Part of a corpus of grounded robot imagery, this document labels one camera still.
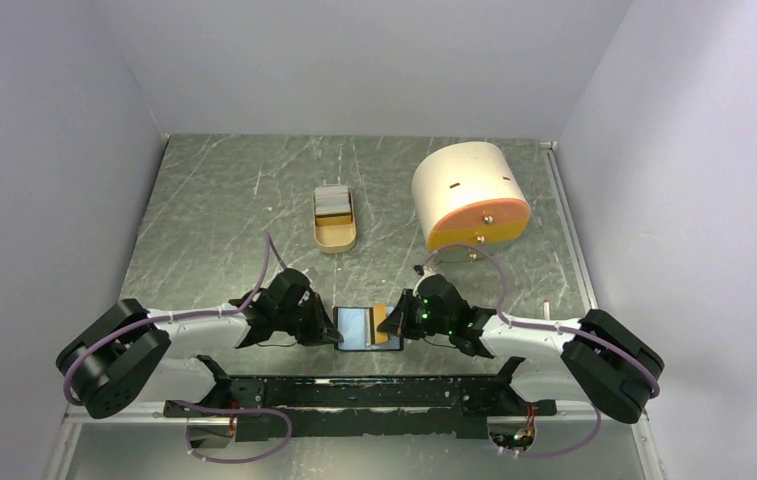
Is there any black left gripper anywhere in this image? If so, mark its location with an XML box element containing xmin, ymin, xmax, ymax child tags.
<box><xmin>276</xmin><ymin>292</ymin><xmax>344</xmax><ymax>346</ymax></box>

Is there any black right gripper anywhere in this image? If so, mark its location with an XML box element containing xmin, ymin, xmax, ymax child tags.
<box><xmin>377</xmin><ymin>288</ymin><xmax>453</xmax><ymax>340</ymax></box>

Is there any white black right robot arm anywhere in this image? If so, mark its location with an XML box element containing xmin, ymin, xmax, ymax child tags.
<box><xmin>376</xmin><ymin>274</ymin><xmax>665</xmax><ymax>424</ymax></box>

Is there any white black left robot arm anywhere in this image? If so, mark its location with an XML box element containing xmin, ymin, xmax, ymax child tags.
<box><xmin>55</xmin><ymin>268</ymin><xmax>344</xmax><ymax>419</ymax></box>

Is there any beige oval card tray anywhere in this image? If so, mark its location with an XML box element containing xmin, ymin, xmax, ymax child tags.
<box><xmin>313</xmin><ymin>188</ymin><xmax>357</xmax><ymax>254</ymax></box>

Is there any stack of credit cards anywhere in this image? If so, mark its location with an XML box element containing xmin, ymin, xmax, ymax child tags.
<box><xmin>313</xmin><ymin>185</ymin><xmax>353</xmax><ymax>217</ymax></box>

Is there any cream cylindrical drawer box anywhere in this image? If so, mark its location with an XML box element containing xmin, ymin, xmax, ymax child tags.
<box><xmin>411</xmin><ymin>141</ymin><xmax>531</xmax><ymax>261</ymax></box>

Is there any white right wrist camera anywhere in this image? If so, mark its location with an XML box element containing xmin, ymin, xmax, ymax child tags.
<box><xmin>413</xmin><ymin>264</ymin><xmax>437</xmax><ymax>288</ymax></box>

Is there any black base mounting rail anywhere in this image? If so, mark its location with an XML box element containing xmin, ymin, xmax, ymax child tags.
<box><xmin>163</xmin><ymin>374</ymin><xmax>557</xmax><ymax>442</ymax></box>

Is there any aluminium extrusion rail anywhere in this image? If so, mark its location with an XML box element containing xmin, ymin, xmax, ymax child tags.
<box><xmin>540</xmin><ymin>140</ymin><xmax>651</xmax><ymax>480</ymax></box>

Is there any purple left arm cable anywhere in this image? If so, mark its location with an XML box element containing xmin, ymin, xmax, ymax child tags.
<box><xmin>62</xmin><ymin>231</ymin><xmax>293</xmax><ymax>465</ymax></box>

